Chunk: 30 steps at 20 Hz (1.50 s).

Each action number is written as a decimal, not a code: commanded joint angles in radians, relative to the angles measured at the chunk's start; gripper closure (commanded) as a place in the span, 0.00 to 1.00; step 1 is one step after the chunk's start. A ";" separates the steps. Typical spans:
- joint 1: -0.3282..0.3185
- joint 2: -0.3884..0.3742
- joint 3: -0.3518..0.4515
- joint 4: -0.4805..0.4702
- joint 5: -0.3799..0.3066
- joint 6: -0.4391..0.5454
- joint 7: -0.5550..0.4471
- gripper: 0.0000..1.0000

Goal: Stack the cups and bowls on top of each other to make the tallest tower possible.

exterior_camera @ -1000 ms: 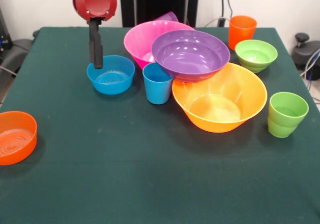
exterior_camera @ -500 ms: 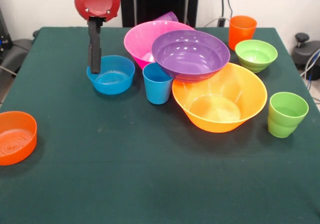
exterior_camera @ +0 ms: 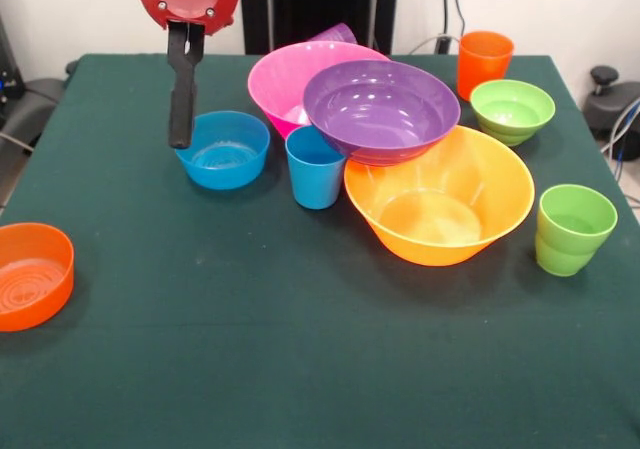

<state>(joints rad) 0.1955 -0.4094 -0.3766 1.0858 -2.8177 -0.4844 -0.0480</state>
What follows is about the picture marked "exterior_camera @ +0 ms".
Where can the pink plastic bowl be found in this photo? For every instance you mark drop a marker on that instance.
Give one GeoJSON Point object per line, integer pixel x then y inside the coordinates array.
{"type": "Point", "coordinates": [280, 84]}

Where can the blue plastic cup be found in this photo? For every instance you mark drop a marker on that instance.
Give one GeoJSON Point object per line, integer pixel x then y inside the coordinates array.
{"type": "Point", "coordinates": [315, 184]}

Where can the purple plastic cup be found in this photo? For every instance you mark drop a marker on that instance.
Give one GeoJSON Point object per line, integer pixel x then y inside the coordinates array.
{"type": "Point", "coordinates": [337, 35]}

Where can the purple plastic bowl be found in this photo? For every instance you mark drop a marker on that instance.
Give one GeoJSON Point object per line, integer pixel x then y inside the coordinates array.
{"type": "Point", "coordinates": [380, 114]}

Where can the orange plastic bowl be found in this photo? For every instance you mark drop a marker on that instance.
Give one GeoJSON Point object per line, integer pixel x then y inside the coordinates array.
{"type": "Point", "coordinates": [30, 299]}

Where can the yellow plastic bowl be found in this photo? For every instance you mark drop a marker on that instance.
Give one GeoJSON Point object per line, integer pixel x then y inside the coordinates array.
{"type": "Point", "coordinates": [495, 189]}

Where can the green plastic bowl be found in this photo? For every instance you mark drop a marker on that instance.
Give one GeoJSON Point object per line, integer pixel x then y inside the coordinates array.
{"type": "Point", "coordinates": [512, 119]}

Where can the blue plastic bowl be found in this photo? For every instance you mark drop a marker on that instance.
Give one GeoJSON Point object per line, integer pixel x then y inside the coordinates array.
{"type": "Point", "coordinates": [230, 169]}

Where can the grey chair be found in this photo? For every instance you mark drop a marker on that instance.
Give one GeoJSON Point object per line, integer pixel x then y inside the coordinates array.
{"type": "Point", "coordinates": [30, 104]}

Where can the dark equipment box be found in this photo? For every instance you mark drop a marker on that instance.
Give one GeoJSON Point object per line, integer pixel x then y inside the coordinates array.
{"type": "Point", "coordinates": [7, 84]}

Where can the dark green tablecloth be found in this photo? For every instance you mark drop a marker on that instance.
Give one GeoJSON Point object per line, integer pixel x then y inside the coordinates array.
{"type": "Point", "coordinates": [250, 369]}

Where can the orange plastic cup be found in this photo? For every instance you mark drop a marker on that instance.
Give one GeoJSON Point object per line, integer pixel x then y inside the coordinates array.
{"type": "Point", "coordinates": [482, 61]}

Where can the green plastic cup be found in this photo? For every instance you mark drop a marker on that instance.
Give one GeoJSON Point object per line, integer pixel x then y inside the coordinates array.
{"type": "Point", "coordinates": [570, 254]}

